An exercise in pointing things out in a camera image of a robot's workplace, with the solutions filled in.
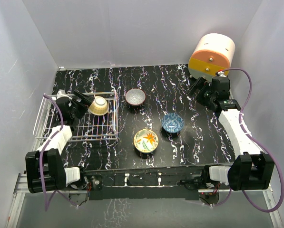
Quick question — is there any aluminium frame rail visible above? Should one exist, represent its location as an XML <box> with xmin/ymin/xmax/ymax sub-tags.
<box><xmin>6</xmin><ymin>78</ymin><xmax>284</xmax><ymax>228</ymax></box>

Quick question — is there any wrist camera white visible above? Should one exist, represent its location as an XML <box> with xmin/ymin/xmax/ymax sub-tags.
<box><xmin>215</xmin><ymin>70</ymin><xmax>227</xmax><ymax>77</ymax></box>
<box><xmin>57</xmin><ymin>89</ymin><xmax>72</xmax><ymax>100</ymax></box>

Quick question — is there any blue patterned bowl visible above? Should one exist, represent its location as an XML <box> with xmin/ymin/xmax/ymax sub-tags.
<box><xmin>161</xmin><ymin>113</ymin><xmax>184</xmax><ymax>133</ymax></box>

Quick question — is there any yellow teal patterned bowl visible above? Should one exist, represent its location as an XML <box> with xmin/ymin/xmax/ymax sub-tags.
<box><xmin>88</xmin><ymin>96</ymin><xmax>108</xmax><ymax>116</ymax></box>

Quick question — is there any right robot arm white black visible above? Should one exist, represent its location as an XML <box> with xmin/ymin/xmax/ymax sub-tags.
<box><xmin>188</xmin><ymin>76</ymin><xmax>274</xmax><ymax>191</ymax></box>

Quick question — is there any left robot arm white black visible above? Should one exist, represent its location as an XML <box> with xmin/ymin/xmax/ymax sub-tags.
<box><xmin>25</xmin><ymin>91</ymin><xmax>95</xmax><ymax>193</ymax></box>

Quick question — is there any orange flower bowl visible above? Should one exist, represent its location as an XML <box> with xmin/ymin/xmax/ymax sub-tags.
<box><xmin>133</xmin><ymin>129</ymin><xmax>159</xmax><ymax>154</ymax></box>

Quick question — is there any round pastel drawer cabinet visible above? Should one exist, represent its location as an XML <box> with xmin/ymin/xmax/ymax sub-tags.
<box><xmin>188</xmin><ymin>33</ymin><xmax>235</xmax><ymax>81</ymax></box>

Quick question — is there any grey bowl red rim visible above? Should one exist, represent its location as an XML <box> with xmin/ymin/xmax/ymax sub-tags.
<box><xmin>125</xmin><ymin>88</ymin><xmax>146</xmax><ymax>106</ymax></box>

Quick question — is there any white wire dish rack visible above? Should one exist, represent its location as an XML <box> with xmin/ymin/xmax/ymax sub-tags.
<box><xmin>33</xmin><ymin>91</ymin><xmax>118</xmax><ymax>142</ymax></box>

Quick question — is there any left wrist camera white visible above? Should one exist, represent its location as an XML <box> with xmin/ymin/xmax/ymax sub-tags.
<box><xmin>57</xmin><ymin>89</ymin><xmax>72</xmax><ymax>100</ymax></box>

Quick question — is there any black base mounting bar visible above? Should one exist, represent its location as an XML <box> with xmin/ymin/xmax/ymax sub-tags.
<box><xmin>68</xmin><ymin>171</ymin><xmax>230</xmax><ymax>202</ymax></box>

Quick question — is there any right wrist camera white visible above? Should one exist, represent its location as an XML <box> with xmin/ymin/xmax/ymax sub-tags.
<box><xmin>215</xmin><ymin>70</ymin><xmax>227</xmax><ymax>77</ymax></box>

